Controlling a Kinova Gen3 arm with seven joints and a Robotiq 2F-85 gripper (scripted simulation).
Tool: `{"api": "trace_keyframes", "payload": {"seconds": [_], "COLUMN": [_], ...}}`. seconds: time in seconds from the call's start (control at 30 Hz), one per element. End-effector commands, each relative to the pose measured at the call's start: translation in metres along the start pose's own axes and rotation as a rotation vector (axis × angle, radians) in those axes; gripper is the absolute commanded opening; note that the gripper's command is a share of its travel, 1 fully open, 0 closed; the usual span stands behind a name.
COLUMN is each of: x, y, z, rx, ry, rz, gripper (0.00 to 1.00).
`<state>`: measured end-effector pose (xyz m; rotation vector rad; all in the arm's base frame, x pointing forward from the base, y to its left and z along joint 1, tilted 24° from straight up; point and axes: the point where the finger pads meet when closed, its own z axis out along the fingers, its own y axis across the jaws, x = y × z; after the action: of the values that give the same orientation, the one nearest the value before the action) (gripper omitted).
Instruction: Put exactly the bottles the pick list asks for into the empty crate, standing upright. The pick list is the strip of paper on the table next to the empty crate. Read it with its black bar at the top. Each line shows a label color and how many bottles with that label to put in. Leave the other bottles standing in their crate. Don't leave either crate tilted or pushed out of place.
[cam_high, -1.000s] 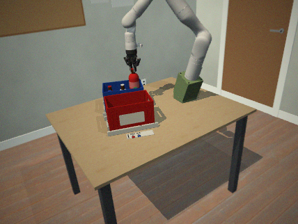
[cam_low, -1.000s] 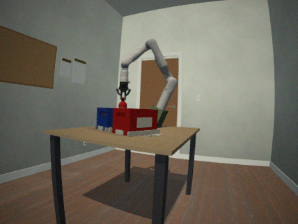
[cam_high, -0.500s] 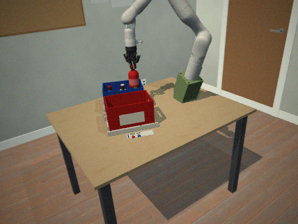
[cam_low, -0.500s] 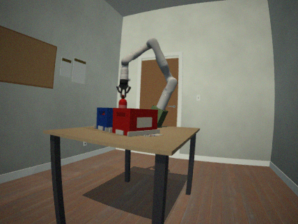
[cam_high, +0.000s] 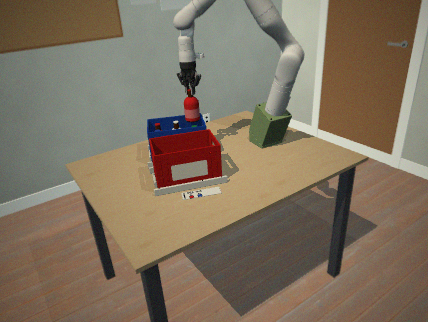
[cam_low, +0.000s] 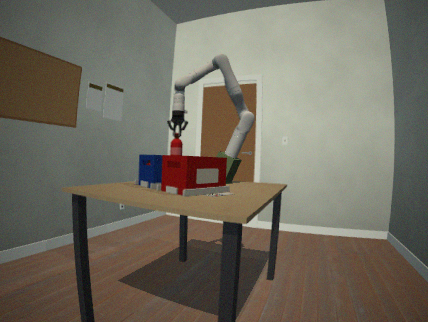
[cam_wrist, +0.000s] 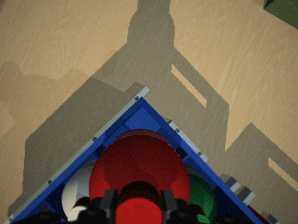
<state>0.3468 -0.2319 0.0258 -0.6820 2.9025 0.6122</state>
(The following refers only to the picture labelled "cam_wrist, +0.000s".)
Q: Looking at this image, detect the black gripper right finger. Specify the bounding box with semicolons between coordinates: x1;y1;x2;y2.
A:
160;190;253;224

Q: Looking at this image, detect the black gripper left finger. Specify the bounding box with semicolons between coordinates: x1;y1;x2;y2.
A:
11;189;118;224

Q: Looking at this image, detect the red plastic crate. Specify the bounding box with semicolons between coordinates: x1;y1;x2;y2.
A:
247;205;268;224

